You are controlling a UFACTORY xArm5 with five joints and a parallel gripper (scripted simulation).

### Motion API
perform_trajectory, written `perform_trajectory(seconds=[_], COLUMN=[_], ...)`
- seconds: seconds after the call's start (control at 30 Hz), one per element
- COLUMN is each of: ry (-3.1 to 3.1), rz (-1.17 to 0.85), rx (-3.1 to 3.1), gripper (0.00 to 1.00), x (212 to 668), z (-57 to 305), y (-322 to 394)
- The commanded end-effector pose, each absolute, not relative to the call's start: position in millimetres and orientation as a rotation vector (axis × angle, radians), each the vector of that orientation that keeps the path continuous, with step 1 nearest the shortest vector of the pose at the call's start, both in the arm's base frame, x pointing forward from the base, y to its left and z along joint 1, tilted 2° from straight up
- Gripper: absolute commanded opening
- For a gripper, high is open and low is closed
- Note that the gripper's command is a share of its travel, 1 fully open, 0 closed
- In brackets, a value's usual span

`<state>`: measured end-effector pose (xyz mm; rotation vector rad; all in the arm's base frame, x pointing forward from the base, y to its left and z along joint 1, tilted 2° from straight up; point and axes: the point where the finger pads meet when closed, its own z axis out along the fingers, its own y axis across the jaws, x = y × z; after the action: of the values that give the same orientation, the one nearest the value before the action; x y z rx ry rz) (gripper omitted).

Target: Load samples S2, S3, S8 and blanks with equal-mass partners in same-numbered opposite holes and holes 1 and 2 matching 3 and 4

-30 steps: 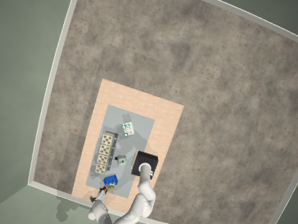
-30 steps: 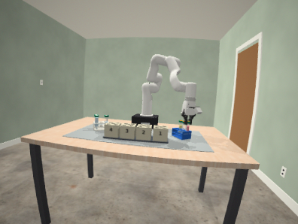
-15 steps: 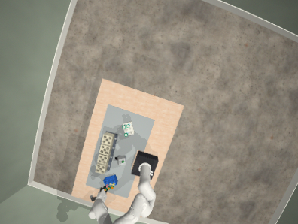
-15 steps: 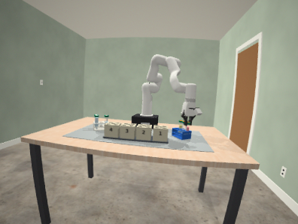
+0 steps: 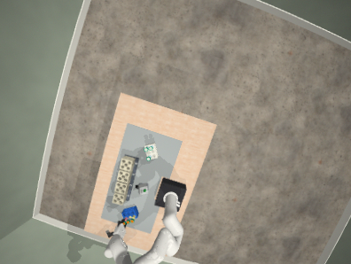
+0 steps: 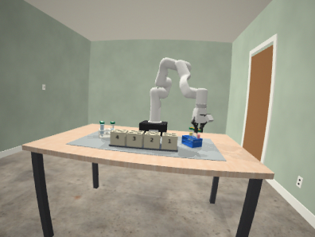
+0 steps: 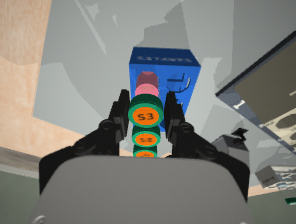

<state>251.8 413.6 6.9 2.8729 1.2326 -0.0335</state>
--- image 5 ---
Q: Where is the blue tube rack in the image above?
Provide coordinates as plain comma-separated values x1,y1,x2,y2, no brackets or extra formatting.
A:
121,206,139,219

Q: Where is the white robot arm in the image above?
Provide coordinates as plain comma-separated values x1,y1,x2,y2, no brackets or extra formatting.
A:
105,192,183,264

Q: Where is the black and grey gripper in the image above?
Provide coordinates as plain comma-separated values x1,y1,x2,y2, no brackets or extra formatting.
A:
113,219,127,239

